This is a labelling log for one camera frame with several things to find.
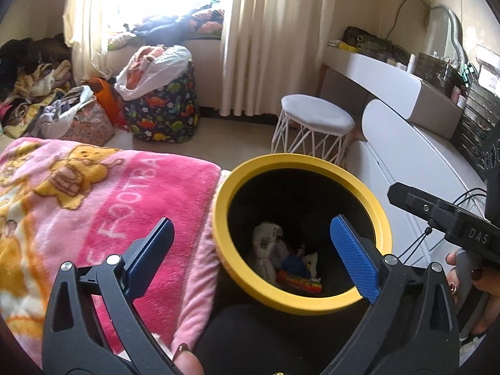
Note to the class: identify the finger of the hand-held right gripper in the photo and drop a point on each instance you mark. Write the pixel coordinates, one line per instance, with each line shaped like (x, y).
(410, 203)

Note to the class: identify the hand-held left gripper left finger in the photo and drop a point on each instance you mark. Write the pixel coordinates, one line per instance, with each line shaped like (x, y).
(154, 242)

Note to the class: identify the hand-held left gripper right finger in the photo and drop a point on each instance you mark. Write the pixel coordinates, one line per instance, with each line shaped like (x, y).
(353, 254)

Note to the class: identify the blue plastic glove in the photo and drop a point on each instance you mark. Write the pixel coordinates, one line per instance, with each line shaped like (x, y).
(295, 266)

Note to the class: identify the red snack wrapper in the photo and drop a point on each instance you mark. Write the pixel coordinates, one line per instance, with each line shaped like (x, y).
(299, 283)

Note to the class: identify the yellow-rimmed black trash bin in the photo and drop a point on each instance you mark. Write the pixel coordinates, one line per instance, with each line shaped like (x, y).
(234, 187)

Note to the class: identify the person's right hand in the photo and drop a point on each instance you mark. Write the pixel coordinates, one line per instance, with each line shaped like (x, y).
(490, 293)

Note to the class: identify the person's left hand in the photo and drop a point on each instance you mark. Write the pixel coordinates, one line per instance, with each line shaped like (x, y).
(188, 363)

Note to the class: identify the white rounded cabinet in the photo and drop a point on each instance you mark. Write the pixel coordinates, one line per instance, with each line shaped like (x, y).
(410, 156)

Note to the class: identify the pink cartoon bear blanket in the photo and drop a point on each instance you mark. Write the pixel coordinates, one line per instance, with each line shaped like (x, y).
(117, 211)

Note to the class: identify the dinosaur print laundry basket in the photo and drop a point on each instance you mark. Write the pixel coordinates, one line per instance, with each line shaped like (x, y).
(168, 113)

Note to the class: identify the white vanity desk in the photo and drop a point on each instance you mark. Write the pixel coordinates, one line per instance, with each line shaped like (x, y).
(386, 74)

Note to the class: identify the floral fabric bag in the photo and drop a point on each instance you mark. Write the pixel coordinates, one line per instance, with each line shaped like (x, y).
(93, 125)

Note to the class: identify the black glitter organiser box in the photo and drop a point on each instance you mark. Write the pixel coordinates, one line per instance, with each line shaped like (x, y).
(437, 72)

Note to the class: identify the white bottle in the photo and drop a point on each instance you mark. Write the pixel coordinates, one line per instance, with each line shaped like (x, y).
(411, 62)

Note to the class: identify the orange bag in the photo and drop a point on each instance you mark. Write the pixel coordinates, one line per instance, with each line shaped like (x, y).
(107, 97)

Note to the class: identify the white grey cloth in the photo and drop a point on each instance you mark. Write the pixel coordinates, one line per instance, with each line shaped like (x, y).
(58, 117)

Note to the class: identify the dark bag on desk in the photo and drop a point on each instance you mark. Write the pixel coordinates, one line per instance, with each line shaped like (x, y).
(367, 39)

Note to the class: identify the yellow item on desk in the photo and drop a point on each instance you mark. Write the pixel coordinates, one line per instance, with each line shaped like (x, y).
(343, 46)

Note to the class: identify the vanity mirror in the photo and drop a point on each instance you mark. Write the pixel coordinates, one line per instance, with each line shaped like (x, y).
(441, 31)

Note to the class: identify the large white plastic bag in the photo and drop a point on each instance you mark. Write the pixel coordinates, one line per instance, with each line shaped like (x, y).
(172, 62)

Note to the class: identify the orange pink clothes bundle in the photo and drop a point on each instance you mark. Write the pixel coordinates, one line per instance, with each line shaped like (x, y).
(146, 60)

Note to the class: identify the clothes pile on bed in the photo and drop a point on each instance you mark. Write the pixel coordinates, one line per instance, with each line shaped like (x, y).
(27, 82)

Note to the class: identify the cream curtain wide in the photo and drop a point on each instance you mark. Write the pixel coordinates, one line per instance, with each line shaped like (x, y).
(273, 39)

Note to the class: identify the clothes pile on windowsill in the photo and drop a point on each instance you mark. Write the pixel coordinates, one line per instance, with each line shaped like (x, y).
(175, 23)

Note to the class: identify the cream curtain narrow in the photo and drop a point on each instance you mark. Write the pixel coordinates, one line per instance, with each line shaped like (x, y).
(93, 23)

